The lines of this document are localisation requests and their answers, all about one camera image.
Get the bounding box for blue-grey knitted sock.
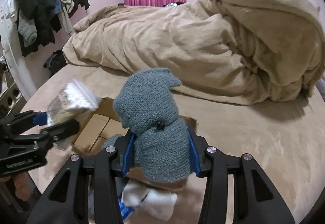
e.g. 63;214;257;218
113;68;191;183

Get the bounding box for cardboard box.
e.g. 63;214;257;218
70;97;197;157

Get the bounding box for person left hand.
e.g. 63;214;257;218
13;172;30;201

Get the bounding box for blue tissue pack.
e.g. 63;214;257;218
118;196;135;222

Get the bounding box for clothes pile on rack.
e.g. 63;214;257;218
14;0;90;57

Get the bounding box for beige duvet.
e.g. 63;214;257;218
63;0;324;105

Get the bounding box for white socks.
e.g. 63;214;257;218
122;179;177;221

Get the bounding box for shoe rack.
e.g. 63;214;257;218
0;61;26;119

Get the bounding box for clear snack bag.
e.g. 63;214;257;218
47;79;101;126

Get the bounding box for black bag on floor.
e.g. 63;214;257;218
43;49;67;77

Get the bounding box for beige bed sheet mattress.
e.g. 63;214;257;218
22;65;324;223

